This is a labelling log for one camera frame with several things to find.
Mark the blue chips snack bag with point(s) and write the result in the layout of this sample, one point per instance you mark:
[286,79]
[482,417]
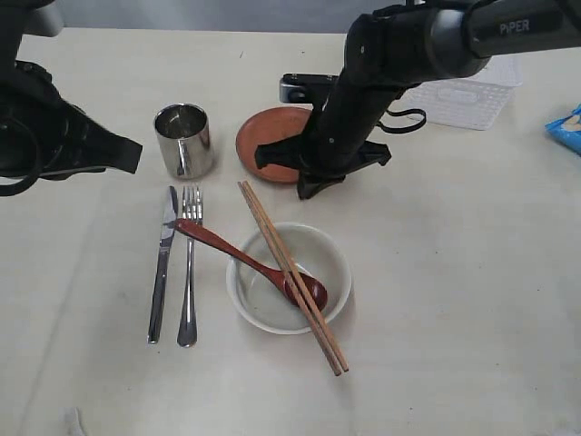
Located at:
[566,131]

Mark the brown round plate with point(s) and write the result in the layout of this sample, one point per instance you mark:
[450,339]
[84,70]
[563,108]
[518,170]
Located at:
[266,127]

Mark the wooden chopstick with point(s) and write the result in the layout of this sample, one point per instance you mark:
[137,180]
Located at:
[295,277]
[286,281]

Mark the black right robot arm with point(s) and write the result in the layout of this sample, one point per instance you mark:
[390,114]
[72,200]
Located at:
[392,50]

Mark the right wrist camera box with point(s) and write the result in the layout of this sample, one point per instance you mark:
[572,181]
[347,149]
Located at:
[306,88]

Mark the grey backdrop curtain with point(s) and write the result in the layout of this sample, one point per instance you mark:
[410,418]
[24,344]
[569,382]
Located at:
[285,16]

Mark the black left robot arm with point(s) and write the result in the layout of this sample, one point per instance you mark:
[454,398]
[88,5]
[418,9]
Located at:
[15,18]

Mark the silver metal fork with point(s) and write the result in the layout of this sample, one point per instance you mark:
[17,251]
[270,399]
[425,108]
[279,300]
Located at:
[192,206]

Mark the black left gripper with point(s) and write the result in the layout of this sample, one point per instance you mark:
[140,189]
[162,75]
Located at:
[40,129]

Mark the speckled white bowl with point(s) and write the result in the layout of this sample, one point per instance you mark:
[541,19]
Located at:
[260,303]

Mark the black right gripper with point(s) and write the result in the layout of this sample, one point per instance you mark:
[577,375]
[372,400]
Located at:
[333,143]

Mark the silver table knife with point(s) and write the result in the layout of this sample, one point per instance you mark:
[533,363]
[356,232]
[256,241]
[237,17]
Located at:
[165,244]

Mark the white perforated plastic basket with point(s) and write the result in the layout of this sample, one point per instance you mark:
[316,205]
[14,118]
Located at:
[470,103]

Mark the silver metal cup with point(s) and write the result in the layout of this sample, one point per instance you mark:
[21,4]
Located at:
[183,134]

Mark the brown wooden spoon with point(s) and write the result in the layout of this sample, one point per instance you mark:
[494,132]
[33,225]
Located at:
[276,277]

